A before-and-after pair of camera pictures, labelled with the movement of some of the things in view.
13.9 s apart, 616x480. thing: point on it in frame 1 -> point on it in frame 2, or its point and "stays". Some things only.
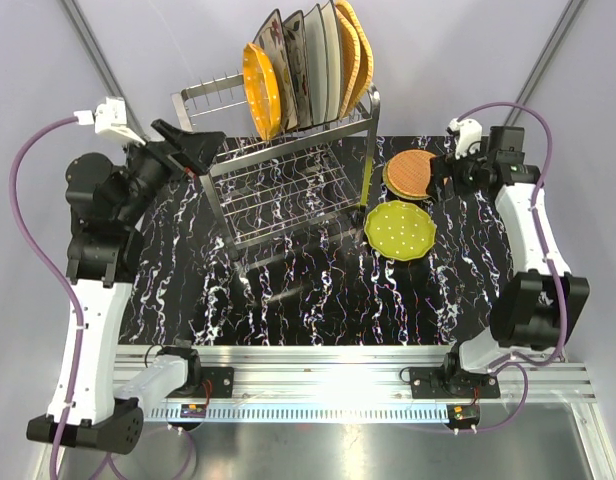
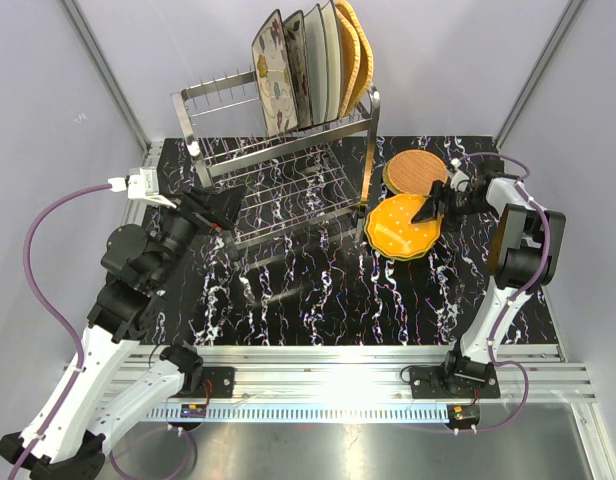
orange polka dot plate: (262, 91) -> (391, 230)
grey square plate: (316, 65) stays
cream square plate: (332, 60) stays
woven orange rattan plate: (410, 171) stays
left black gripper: (197, 155) -> (223, 208)
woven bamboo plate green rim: (392, 188) stays
